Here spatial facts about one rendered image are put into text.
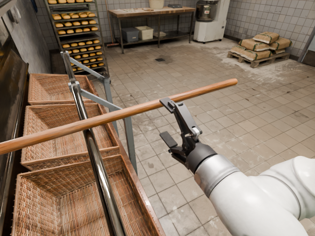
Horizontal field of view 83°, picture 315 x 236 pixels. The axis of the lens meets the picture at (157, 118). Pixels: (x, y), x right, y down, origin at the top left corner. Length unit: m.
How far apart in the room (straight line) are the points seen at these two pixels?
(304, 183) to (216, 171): 0.16
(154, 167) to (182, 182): 0.31
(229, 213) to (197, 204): 1.37
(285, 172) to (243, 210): 0.15
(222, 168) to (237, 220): 0.09
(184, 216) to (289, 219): 1.35
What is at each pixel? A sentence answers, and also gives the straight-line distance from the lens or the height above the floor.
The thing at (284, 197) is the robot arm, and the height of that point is 1.23.
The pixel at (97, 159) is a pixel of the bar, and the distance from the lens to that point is 0.49.
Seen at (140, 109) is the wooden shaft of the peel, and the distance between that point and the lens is 0.59.
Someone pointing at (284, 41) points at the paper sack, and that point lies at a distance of 5.17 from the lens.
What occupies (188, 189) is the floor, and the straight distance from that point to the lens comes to 1.80.
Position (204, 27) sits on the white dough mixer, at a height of 0.44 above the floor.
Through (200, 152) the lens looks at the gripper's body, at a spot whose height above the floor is 1.23.
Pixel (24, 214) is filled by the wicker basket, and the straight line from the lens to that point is 0.95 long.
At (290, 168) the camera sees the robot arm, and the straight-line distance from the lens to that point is 0.47.
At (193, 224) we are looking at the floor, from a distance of 1.67.
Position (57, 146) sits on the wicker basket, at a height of 0.59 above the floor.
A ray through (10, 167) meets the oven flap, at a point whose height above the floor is 0.95.
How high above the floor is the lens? 1.54
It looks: 38 degrees down
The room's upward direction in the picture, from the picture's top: straight up
